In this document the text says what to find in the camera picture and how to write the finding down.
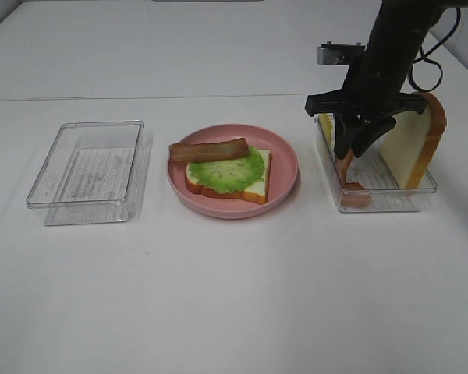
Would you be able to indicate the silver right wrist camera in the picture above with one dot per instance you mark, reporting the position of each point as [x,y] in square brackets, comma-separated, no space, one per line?
[338,54]

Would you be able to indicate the yellow cheese slice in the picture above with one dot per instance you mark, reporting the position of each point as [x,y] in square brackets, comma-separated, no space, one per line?
[327,125]

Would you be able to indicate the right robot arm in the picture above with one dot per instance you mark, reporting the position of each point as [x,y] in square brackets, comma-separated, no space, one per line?
[400,29]

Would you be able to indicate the green lettuce leaf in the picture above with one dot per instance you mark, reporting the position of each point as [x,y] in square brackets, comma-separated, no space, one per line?
[229,176]

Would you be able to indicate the clear right plastic tray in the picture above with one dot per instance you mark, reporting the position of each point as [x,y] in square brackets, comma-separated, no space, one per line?
[371,171]

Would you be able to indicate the bread slice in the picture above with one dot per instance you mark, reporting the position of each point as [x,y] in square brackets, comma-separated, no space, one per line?
[256,193]
[409,147]

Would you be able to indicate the clear left plastic tray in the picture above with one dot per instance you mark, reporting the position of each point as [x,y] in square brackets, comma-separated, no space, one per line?
[94,173]

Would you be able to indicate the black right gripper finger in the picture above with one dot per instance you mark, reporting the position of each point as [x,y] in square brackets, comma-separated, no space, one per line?
[370,133]
[347,129]

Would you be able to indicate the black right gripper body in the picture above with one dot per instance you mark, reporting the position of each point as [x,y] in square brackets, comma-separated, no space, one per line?
[371,89]

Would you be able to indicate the clear plastic tray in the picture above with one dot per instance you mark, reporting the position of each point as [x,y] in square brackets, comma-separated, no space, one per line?
[371,171]
[94,173]

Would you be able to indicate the bacon strip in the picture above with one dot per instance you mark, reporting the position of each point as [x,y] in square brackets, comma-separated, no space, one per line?
[355,195]
[208,152]

